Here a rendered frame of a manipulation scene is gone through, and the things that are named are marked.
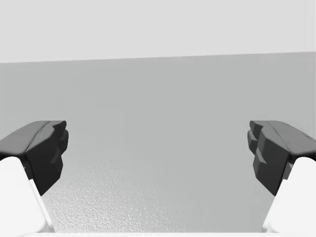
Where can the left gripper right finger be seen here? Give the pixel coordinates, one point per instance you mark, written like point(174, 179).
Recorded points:
point(291, 187)

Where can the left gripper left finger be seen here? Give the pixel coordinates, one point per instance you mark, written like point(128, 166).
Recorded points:
point(22, 187)

